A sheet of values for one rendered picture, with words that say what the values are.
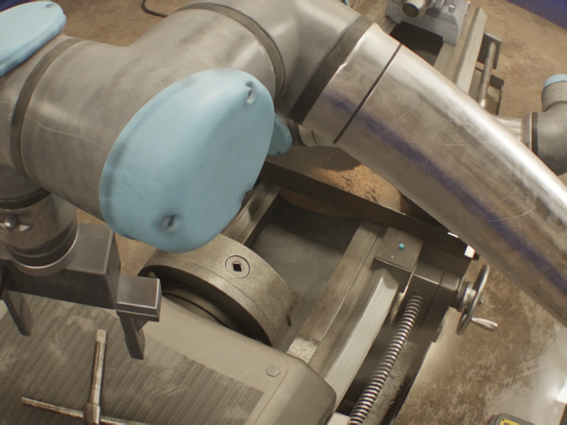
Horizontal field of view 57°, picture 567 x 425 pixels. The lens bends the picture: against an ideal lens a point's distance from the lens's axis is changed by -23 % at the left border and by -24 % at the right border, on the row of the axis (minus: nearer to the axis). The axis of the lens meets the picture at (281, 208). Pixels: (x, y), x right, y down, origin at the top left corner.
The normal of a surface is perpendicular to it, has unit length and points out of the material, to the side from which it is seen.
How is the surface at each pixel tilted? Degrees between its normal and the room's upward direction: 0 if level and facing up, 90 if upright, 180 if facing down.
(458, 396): 0
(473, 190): 65
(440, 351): 0
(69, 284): 90
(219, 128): 90
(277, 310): 60
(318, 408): 45
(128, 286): 0
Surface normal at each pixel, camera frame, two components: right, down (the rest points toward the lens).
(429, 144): -0.17, 0.26
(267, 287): 0.67, -0.25
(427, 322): -0.43, 0.64
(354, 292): 0.07, -0.68
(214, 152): 0.86, 0.41
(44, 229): 0.54, 0.65
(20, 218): -0.02, 0.73
